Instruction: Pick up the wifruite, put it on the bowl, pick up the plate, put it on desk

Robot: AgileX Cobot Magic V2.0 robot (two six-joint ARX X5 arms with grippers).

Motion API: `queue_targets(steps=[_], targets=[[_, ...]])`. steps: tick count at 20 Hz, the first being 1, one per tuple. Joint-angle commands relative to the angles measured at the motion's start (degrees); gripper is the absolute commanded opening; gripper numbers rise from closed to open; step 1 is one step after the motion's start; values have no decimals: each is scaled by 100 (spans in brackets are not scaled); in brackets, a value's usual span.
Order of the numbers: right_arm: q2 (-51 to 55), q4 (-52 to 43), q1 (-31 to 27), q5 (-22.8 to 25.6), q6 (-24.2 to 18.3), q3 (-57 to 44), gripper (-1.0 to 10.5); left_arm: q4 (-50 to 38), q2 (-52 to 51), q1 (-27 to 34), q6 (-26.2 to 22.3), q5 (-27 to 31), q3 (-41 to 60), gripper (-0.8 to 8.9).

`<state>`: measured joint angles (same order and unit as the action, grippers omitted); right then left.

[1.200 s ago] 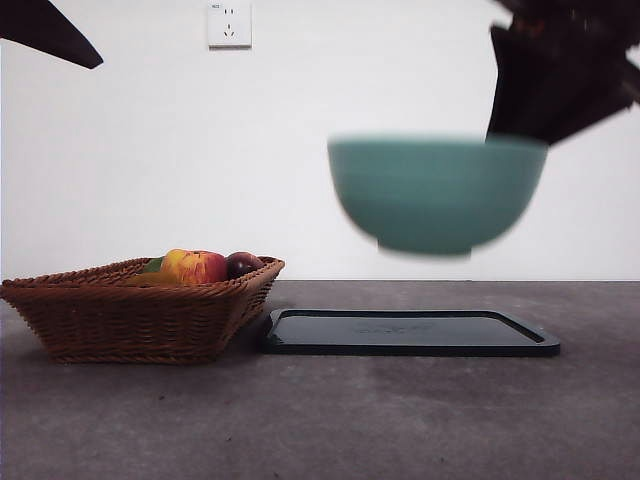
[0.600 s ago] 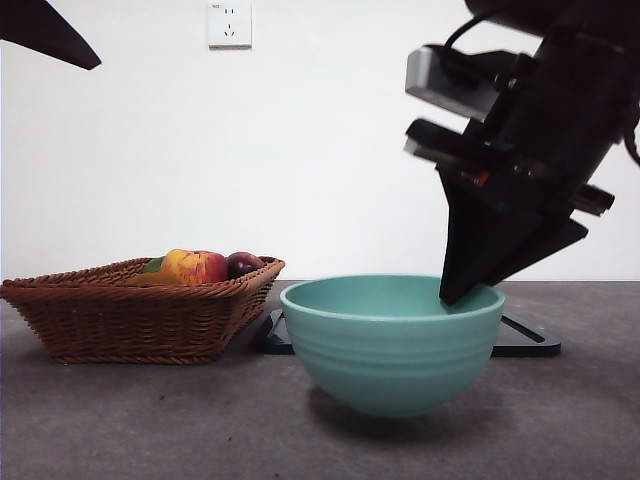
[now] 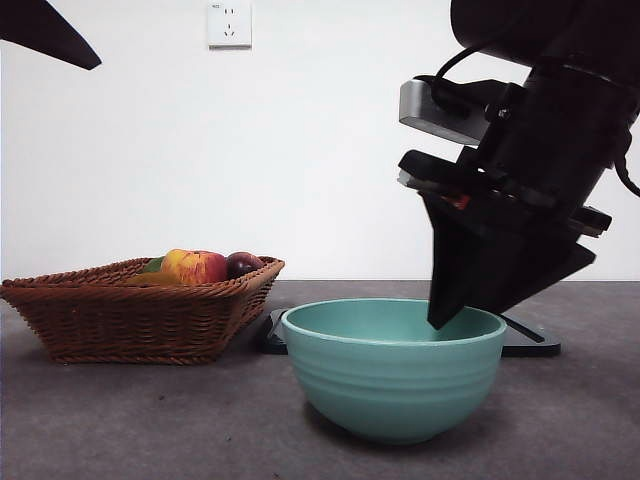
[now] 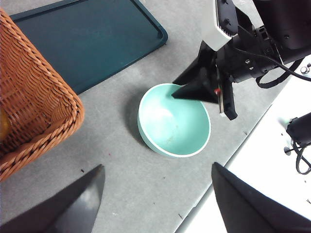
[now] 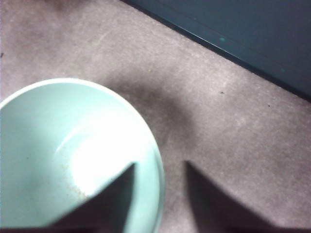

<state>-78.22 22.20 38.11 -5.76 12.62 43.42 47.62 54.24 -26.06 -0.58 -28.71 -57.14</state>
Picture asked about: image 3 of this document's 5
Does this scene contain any teal ribbed bowl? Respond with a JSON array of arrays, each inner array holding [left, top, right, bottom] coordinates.
[[280, 297, 509, 446]]

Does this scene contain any yellow brown round fruit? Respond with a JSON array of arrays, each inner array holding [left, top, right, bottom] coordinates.
[[124, 269, 181, 287]]

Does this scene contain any dark green rectangular tray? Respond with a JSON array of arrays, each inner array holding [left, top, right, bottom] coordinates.
[[257, 308, 562, 359]]

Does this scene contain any dark red plum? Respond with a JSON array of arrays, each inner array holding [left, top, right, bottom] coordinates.
[[225, 251, 265, 281]]

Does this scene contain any red yellow apple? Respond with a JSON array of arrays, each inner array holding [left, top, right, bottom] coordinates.
[[159, 248, 229, 286]]

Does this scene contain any brown wicker basket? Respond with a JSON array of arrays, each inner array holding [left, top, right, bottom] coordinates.
[[0, 255, 286, 365]]

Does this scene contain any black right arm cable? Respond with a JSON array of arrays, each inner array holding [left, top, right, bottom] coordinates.
[[613, 124, 640, 197]]

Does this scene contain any black right camera cable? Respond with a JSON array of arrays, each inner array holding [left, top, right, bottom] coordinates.
[[432, 44, 501, 109]]

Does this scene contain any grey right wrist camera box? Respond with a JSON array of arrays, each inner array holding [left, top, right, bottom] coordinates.
[[398, 74, 490, 147]]

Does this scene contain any white wall socket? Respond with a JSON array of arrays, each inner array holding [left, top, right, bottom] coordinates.
[[207, 0, 253, 50]]

